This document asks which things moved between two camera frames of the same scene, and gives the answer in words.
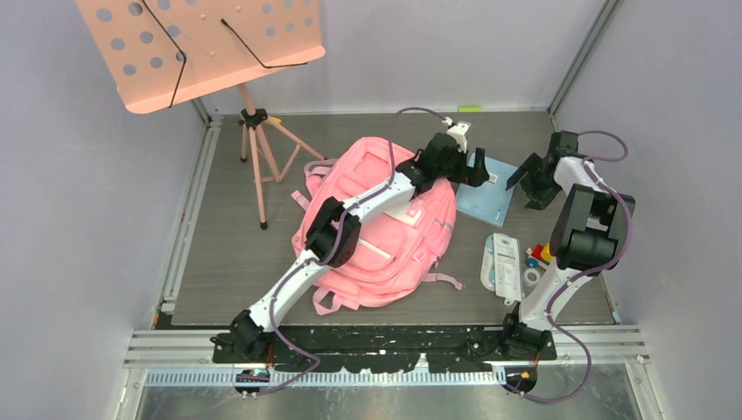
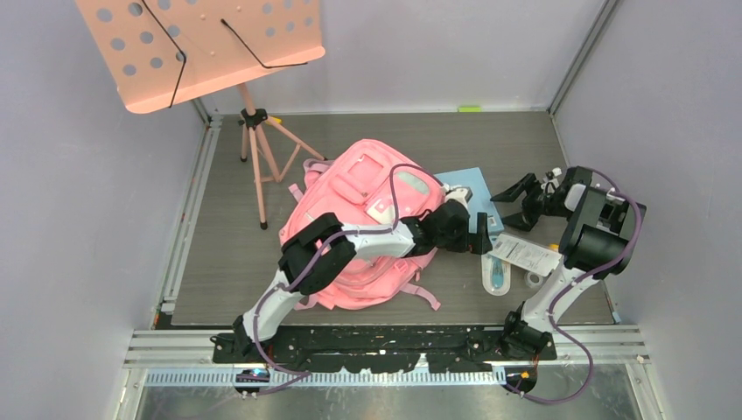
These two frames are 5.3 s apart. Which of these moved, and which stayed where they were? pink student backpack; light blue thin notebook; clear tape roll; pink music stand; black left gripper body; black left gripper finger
Moved: black left gripper body; pink student backpack; black left gripper finger; light blue thin notebook
Stayed: pink music stand; clear tape roll
